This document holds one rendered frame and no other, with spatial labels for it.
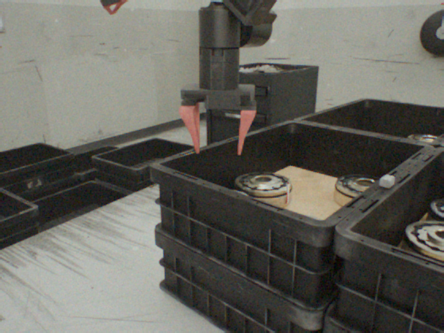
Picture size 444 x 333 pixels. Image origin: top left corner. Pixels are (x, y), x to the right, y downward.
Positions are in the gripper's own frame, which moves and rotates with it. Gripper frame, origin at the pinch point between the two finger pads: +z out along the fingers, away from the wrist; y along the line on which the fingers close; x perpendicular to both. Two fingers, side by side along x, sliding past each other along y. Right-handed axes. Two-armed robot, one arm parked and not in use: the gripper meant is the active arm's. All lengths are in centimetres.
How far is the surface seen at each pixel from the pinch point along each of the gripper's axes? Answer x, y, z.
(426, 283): 26.8, -20.4, 3.2
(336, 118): -44, -27, 5
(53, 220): -78, 75, 58
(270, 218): 16.8, -7.3, 2.8
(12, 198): -55, 74, 37
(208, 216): 9.2, 0.5, 6.8
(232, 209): 13.3, -2.9, 3.7
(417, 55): -307, -149, 5
